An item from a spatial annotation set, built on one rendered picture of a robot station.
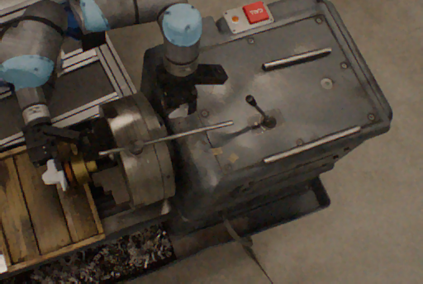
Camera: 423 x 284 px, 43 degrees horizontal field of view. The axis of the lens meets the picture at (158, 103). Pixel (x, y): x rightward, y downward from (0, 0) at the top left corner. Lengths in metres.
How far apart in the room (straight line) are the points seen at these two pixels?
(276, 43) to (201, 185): 0.46
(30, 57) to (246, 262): 1.67
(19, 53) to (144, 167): 0.43
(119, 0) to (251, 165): 0.56
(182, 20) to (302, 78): 0.57
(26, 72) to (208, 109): 0.48
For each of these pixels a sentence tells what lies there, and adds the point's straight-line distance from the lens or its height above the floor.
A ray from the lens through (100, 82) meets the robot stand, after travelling 2.57.
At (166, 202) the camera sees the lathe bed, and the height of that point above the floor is 0.86.
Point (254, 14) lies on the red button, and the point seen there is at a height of 1.27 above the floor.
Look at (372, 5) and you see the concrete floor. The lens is 3.37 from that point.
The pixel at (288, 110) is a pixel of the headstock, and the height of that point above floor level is 1.26.
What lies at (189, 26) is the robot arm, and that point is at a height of 1.67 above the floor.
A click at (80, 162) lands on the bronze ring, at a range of 1.48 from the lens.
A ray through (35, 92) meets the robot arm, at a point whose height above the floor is 1.11.
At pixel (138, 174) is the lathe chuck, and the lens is 1.39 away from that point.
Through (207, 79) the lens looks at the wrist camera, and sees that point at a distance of 1.20.
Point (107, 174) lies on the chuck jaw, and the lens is 1.49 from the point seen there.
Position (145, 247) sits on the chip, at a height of 0.57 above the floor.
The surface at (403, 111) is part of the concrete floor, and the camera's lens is 3.13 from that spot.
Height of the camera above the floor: 2.54
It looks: 68 degrees down
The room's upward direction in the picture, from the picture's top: 11 degrees clockwise
